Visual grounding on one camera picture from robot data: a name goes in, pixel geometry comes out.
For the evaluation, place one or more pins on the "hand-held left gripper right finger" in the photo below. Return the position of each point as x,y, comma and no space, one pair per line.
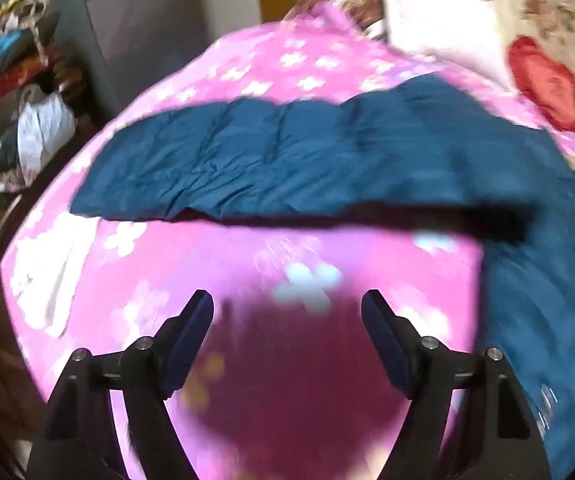
386,345

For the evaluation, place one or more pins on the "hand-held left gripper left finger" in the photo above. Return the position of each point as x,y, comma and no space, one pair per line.
192,340

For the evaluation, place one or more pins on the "dark blue puffer jacket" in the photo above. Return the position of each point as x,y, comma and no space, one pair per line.
317,160

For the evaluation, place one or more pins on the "pile of colourful clothes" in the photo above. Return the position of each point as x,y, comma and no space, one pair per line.
2,90

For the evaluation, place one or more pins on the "pink floral bed cover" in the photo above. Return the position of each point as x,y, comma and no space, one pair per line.
247,270

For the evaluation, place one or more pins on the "white plastic bag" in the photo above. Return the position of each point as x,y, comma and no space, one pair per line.
42,127

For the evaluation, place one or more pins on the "red heart-shaped cushion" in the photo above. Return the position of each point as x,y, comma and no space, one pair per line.
547,80

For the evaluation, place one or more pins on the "white pillow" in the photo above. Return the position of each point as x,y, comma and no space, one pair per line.
442,20

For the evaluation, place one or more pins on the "cream floral quilt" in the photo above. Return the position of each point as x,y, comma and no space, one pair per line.
532,5

